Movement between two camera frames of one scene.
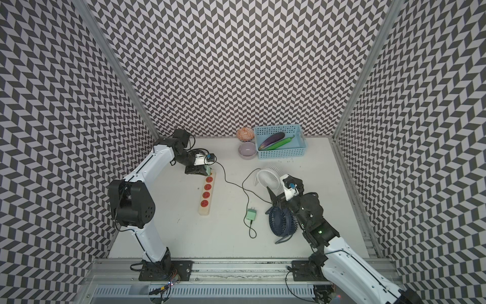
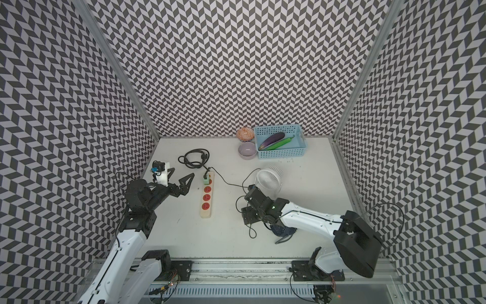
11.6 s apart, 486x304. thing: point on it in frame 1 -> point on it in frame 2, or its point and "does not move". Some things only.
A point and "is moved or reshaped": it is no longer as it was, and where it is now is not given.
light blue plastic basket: [280, 141] does not move
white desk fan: [272, 178] does not move
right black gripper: [281, 198] -> [248, 215]
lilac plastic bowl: [247, 151] does not move
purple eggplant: [271, 140] does not move
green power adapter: [208, 169] is moved or reshaped
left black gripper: [195, 170] -> [183, 189]
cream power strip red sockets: [205, 202] does not move
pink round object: [245, 134] does not move
